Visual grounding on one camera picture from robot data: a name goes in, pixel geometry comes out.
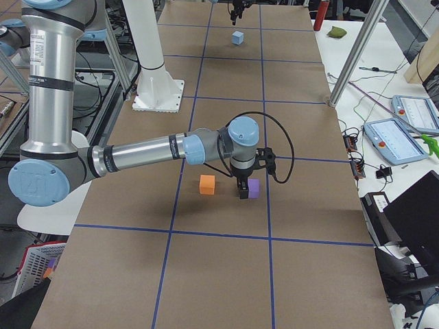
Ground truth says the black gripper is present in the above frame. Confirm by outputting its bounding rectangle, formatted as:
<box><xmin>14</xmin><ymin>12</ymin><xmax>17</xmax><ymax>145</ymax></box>
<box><xmin>230</xmin><ymin>0</ymin><xmax>252</xmax><ymax>17</ymax></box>
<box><xmin>233</xmin><ymin>167</ymin><xmax>254</xmax><ymax>199</ymax></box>

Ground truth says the light blue foam block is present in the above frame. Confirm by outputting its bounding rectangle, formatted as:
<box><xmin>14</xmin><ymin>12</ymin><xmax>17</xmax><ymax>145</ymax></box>
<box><xmin>231</xmin><ymin>31</ymin><xmax>244</xmax><ymax>45</ymax></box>

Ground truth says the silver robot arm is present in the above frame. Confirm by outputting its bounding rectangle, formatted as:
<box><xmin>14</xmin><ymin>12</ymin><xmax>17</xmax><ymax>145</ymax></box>
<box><xmin>8</xmin><ymin>1</ymin><xmax>259</xmax><ymax>207</ymax></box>

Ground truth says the purple foam block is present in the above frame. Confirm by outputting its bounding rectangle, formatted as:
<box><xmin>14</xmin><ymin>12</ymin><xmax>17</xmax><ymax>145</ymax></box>
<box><xmin>248</xmin><ymin>178</ymin><xmax>260</xmax><ymax>199</ymax></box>

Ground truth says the orange foam block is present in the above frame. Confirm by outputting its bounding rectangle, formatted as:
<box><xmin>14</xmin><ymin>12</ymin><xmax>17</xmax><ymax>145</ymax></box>
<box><xmin>199</xmin><ymin>175</ymin><xmax>215</xmax><ymax>195</ymax></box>

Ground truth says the red cylinder bottle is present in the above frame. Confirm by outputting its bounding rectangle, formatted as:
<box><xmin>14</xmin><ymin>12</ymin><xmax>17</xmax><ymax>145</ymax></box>
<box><xmin>313</xmin><ymin>0</ymin><xmax>329</xmax><ymax>32</ymax></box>

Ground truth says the green cloth pouch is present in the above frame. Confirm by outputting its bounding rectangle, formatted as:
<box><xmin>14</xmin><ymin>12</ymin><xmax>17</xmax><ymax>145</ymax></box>
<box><xmin>327</xmin><ymin>26</ymin><xmax>347</xmax><ymax>39</ymax></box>

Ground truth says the near blue teach pendant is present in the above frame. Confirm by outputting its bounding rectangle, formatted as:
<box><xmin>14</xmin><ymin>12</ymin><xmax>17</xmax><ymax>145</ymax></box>
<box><xmin>364</xmin><ymin>119</ymin><xmax>428</xmax><ymax>165</ymax></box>

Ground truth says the blue teach pendant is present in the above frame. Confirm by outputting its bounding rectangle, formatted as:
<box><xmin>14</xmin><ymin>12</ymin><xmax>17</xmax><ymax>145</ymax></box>
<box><xmin>364</xmin><ymin>119</ymin><xmax>428</xmax><ymax>165</ymax></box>
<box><xmin>392</xmin><ymin>95</ymin><xmax>438</xmax><ymax>134</ymax></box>

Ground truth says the black laptop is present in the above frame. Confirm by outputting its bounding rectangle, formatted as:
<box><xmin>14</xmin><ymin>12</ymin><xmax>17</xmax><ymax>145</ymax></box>
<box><xmin>384</xmin><ymin>170</ymin><xmax>438</xmax><ymax>274</ymax></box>

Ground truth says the far blue teach pendant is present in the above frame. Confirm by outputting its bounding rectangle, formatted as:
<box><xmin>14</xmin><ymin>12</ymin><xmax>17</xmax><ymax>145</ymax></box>
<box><xmin>392</xmin><ymin>95</ymin><xmax>438</xmax><ymax>134</ymax></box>

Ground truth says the white perforated basket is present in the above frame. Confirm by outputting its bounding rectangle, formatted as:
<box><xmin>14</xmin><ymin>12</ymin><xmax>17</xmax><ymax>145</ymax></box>
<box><xmin>12</xmin><ymin>241</ymin><xmax>66</xmax><ymax>297</ymax></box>

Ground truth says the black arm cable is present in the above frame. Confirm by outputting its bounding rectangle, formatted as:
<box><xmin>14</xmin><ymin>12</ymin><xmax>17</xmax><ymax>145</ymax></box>
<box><xmin>205</xmin><ymin>110</ymin><xmax>294</xmax><ymax>183</ymax></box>

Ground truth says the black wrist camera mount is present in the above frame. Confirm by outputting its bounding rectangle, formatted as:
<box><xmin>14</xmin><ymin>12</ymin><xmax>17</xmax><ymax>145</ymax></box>
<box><xmin>253</xmin><ymin>147</ymin><xmax>276</xmax><ymax>176</ymax></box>

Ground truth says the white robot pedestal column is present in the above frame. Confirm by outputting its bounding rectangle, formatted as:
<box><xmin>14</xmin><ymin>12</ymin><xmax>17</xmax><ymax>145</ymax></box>
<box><xmin>123</xmin><ymin>0</ymin><xmax>185</xmax><ymax>112</ymax></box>

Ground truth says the aluminium frame post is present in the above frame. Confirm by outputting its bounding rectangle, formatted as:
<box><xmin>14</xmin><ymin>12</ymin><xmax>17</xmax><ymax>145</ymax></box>
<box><xmin>328</xmin><ymin>0</ymin><xmax>389</xmax><ymax>108</ymax></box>

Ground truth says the grabber stick green handle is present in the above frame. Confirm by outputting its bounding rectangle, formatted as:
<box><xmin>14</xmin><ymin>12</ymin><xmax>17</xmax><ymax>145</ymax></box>
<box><xmin>348</xmin><ymin>82</ymin><xmax>439</xmax><ymax>158</ymax></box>

